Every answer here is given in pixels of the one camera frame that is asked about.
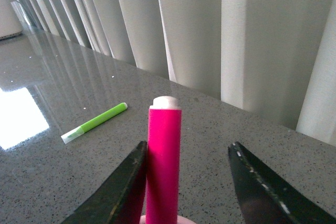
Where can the green highlighter pen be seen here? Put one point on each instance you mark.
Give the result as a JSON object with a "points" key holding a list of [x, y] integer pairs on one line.
{"points": [[96, 121]]}

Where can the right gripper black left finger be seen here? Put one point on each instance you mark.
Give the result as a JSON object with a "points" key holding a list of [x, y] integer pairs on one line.
{"points": [[120, 198]]}

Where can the white pleated curtain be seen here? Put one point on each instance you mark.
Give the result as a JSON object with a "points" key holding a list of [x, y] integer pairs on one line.
{"points": [[275, 58]]}

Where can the pink highlighter pen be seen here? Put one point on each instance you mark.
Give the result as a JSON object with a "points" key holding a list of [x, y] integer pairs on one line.
{"points": [[163, 160]]}

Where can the pink mesh cup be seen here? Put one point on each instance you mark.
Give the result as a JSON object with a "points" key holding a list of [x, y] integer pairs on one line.
{"points": [[180, 220]]}

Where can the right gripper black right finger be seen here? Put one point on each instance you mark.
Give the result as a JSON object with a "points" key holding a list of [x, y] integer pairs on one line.
{"points": [[265, 197]]}

